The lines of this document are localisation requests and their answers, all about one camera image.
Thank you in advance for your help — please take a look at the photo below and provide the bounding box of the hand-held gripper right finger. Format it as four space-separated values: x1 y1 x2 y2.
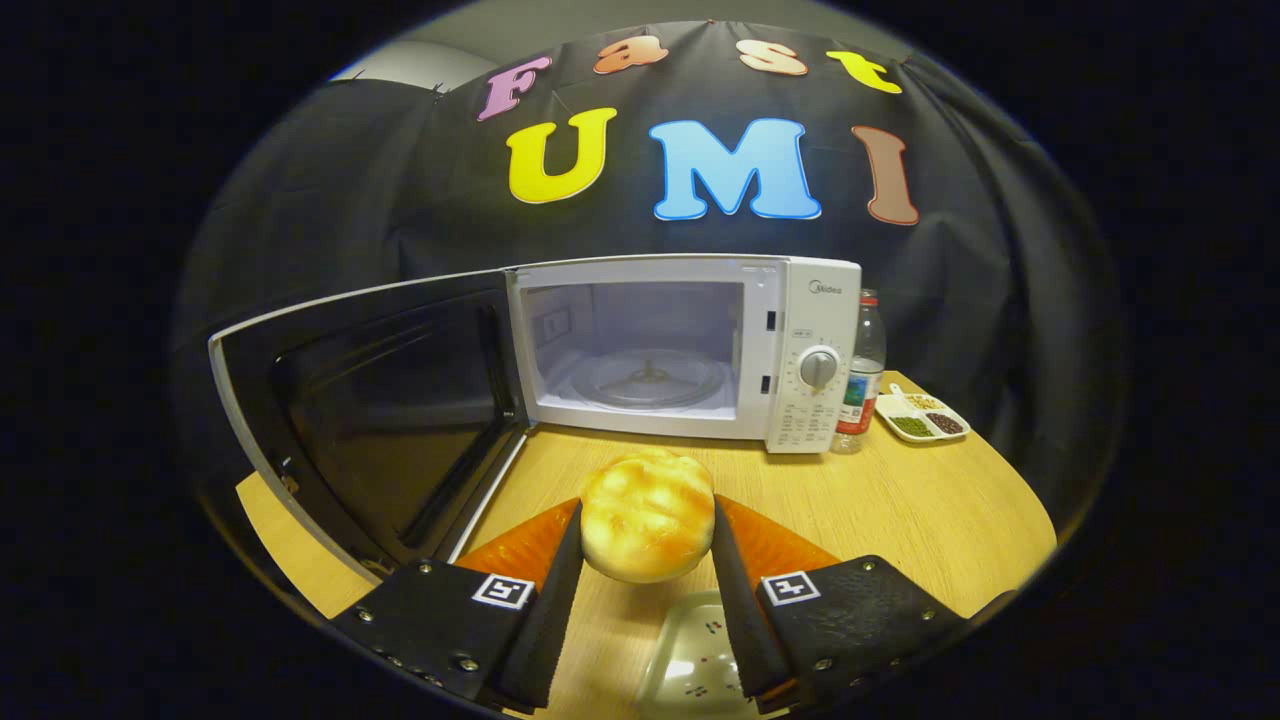
710 493 969 713

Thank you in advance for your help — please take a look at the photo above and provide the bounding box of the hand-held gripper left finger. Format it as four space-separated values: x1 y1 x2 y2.
330 497 586 713

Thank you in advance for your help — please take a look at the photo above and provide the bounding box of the golden bread bun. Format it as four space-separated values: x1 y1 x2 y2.
580 447 717 585

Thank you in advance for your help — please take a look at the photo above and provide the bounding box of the white microwave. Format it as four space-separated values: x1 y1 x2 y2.
207 254 863 586

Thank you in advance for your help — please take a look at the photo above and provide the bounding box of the pale square plate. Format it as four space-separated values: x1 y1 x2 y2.
633 590 761 719

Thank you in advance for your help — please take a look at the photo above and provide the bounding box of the clear plastic water bottle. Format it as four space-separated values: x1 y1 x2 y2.
830 290 888 455

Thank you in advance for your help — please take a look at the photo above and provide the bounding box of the white divided dish with beans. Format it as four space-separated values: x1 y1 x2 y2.
875 384 971 444

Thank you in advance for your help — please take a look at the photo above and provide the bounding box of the black backdrop cloth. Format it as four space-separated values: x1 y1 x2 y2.
170 20 1126 521

